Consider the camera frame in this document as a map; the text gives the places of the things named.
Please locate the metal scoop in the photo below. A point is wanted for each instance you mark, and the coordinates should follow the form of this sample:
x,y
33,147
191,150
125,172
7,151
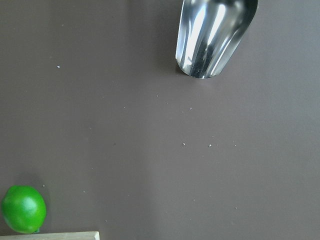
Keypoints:
x,y
209,32

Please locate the green lime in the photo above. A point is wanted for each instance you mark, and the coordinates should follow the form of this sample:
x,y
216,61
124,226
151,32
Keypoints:
x,y
23,209

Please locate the wooden cutting board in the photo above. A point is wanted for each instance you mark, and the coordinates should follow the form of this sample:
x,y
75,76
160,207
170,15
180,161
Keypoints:
x,y
85,235

